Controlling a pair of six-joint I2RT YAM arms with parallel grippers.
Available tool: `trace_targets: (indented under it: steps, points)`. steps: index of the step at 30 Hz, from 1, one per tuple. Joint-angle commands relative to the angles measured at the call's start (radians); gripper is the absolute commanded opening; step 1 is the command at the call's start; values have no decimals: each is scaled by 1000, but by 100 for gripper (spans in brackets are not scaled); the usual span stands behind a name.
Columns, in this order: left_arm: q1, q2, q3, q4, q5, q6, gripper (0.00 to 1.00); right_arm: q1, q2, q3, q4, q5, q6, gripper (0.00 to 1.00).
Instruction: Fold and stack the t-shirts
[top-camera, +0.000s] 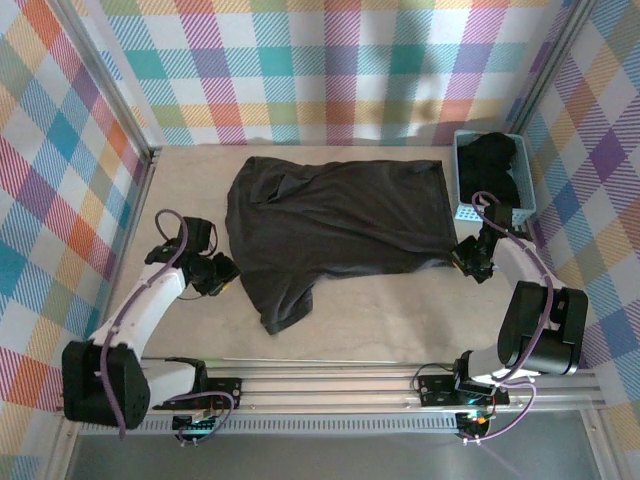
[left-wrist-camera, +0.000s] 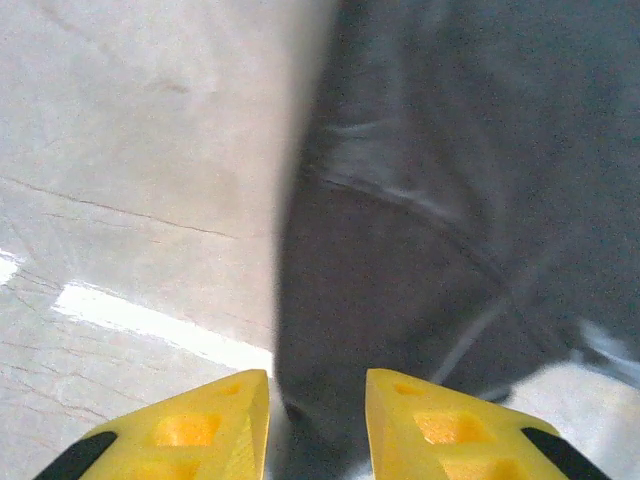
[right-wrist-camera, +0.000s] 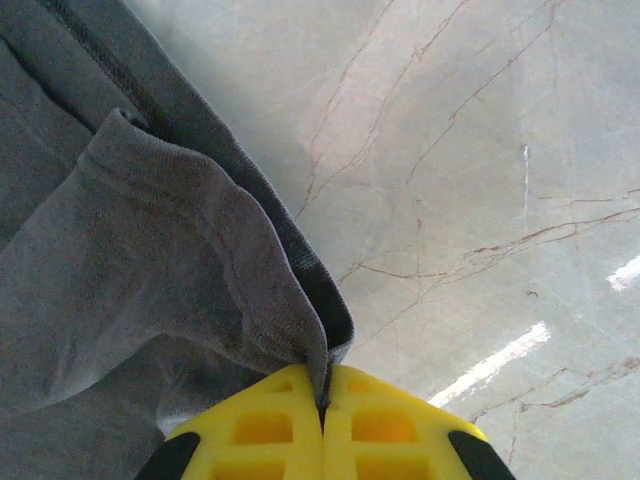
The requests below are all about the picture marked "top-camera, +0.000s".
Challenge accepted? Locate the light blue plastic basket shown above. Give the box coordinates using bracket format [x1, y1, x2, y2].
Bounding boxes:
[452, 129, 539, 224]

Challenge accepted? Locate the black t-shirt pile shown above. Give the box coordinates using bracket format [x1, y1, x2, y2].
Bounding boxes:
[457, 132, 521, 209]

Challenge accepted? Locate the aluminium corner post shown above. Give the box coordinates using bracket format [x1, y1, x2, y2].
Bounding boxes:
[47, 0, 165, 162]
[504, 0, 601, 139]

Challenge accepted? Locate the slotted grey cable duct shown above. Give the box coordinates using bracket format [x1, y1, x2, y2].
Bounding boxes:
[79, 417, 459, 436]

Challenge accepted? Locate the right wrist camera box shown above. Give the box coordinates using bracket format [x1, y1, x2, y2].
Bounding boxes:
[482, 202, 515, 231]

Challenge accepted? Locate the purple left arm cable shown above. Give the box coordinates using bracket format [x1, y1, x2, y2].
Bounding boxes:
[99, 208, 236, 446]

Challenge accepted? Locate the aluminium mounting rail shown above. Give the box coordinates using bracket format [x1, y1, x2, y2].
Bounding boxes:
[54, 357, 606, 416]

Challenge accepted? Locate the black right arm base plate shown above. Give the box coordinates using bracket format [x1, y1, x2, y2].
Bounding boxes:
[417, 373, 511, 407]

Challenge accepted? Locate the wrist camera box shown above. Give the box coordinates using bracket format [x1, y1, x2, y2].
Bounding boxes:
[179, 217, 217, 254]
[482, 202, 515, 231]

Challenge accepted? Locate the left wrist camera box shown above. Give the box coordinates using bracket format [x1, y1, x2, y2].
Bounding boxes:
[179, 217, 217, 254]

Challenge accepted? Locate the dark grey t-shirt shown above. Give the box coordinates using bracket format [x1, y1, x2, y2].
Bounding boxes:
[223, 155, 459, 336]

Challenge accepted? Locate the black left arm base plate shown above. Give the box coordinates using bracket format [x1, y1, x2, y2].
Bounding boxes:
[152, 377, 244, 412]

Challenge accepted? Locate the grey metal panel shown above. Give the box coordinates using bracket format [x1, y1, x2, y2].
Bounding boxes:
[67, 433, 601, 480]

